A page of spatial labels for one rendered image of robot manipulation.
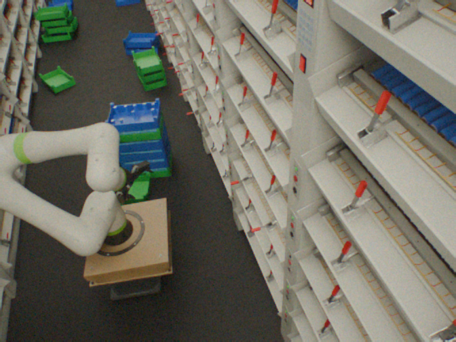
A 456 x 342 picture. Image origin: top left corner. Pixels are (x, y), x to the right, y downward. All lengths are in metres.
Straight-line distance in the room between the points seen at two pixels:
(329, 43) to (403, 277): 0.43
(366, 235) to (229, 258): 1.37
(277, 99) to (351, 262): 0.47
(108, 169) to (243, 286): 1.00
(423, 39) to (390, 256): 0.39
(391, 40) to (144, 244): 1.41
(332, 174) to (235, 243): 1.32
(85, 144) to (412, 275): 1.04
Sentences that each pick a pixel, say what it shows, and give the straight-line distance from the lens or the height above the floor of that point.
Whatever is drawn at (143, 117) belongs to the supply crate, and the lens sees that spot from 2.40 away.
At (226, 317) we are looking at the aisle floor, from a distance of 1.93.
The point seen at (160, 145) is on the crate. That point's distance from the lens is 2.37.
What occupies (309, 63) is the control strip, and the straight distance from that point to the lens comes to 0.76.
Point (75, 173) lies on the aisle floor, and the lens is 2.81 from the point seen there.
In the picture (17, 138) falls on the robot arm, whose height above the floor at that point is 0.93.
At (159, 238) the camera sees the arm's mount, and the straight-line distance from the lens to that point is 1.74.
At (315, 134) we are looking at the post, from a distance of 0.84.
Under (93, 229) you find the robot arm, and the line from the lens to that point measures 1.57.
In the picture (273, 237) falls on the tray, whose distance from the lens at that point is 1.48.
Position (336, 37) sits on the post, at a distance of 0.74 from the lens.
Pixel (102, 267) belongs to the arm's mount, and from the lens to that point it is 1.75.
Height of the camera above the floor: 1.75
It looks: 44 degrees down
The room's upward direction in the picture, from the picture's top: 6 degrees counter-clockwise
